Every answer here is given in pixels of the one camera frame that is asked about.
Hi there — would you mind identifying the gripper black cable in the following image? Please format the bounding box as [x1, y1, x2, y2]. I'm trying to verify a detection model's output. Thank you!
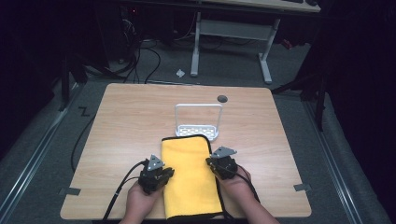
[214, 163, 262, 203]
[102, 160, 149, 224]

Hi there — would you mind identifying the person's left hand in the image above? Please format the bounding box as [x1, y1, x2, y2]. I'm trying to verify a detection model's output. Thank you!
[125, 180, 164, 219]

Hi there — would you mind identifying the grey tape strip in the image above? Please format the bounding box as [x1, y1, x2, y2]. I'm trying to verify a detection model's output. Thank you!
[292, 183, 313, 192]
[58, 187, 82, 197]

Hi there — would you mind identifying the metal floor rail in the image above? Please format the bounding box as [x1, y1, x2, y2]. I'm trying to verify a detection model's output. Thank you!
[302, 100, 364, 224]
[0, 83, 84, 220]

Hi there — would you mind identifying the yellow towel with black edge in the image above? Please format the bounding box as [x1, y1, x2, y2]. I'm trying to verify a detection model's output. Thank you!
[160, 133, 224, 221]

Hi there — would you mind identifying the white towel rack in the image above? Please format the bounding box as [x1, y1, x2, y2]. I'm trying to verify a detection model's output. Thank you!
[174, 103, 224, 142]

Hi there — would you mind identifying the dark computer tower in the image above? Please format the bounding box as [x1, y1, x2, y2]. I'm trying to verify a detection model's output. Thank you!
[118, 5, 142, 63]

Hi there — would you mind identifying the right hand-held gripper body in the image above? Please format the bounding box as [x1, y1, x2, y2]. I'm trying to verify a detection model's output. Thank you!
[208, 146, 239, 181]

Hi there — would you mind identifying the black metal stand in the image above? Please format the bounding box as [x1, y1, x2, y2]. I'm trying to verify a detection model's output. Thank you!
[57, 52, 90, 113]
[270, 69, 329, 133]

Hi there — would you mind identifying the white desk with metal legs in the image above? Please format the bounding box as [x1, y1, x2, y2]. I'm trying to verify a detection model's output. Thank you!
[124, 0, 322, 86]

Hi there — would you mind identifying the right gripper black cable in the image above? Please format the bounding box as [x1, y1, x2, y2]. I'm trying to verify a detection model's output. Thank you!
[214, 163, 262, 203]

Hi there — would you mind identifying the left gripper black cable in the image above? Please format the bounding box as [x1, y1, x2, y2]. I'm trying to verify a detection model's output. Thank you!
[102, 160, 149, 224]

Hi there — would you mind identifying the person's right hand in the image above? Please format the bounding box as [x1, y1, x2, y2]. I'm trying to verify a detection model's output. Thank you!
[216, 165, 255, 207]

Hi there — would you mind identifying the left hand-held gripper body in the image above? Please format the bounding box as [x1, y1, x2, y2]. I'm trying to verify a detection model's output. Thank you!
[137, 154, 171, 196]

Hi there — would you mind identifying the black floor cable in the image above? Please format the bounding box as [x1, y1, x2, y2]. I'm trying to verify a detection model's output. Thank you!
[70, 114, 97, 174]

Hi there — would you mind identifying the bundle of black floor cables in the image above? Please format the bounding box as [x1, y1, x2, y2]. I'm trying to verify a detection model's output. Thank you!
[83, 36, 163, 85]

